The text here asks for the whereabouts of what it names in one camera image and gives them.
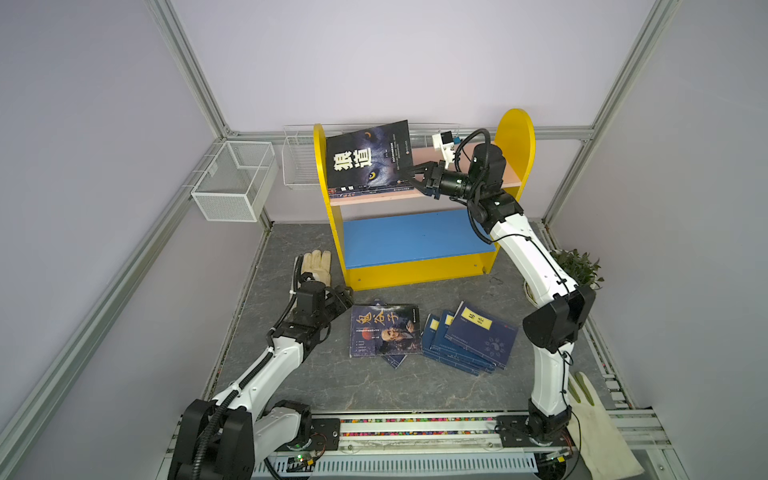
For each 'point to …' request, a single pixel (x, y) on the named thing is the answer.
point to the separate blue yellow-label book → (395, 360)
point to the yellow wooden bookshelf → (403, 239)
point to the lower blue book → (451, 361)
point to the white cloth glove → (602, 446)
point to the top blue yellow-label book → (482, 334)
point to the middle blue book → (440, 343)
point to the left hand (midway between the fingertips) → (347, 297)
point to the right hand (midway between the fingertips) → (398, 176)
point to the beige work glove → (319, 265)
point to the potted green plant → (580, 267)
